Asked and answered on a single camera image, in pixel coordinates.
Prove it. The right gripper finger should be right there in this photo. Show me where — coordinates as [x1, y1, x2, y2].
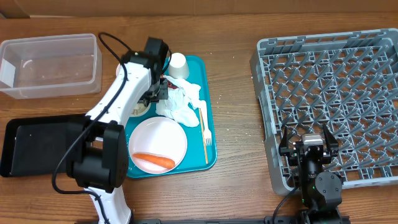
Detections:
[322, 123, 339, 157]
[279, 126, 294, 157]

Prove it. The red snack wrapper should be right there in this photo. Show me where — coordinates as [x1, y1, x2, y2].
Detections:
[167, 77, 178, 90]

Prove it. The large white tissue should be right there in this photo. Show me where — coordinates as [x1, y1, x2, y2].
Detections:
[155, 88, 201, 128]

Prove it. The white bowl with rice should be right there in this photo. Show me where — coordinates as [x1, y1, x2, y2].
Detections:
[130, 103, 151, 117]

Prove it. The orange carrot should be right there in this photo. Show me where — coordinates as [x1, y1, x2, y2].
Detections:
[132, 153, 175, 169]

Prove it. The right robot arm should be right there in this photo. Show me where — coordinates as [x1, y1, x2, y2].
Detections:
[279, 124, 349, 224]

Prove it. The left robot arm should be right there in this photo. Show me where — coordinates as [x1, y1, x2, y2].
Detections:
[61, 37, 172, 223]

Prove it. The grey dishwasher rack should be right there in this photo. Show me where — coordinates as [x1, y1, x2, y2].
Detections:
[250, 28, 397, 195]

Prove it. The small crumpled white tissue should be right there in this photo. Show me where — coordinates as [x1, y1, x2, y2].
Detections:
[165, 75, 202, 110]

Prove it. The white paper cup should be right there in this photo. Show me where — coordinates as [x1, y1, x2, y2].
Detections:
[168, 53, 190, 79]

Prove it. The wooden chopstick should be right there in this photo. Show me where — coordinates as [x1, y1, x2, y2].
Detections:
[199, 108, 208, 164]

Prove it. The white round plate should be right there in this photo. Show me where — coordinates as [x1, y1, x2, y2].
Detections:
[128, 117, 188, 174]

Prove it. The teal serving tray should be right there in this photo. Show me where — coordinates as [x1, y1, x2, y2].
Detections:
[125, 55, 218, 179]

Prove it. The white plastic fork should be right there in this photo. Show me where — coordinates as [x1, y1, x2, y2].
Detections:
[200, 100, 212, 146]

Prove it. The clear plastic bin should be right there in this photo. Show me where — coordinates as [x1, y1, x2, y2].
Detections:
[1, 34, 102, 99]

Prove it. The black plastic tray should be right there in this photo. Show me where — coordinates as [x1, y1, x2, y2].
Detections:
[1, 114, 85, 177]

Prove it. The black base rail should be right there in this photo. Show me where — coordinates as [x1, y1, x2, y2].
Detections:
[130, 215, 351, 224]

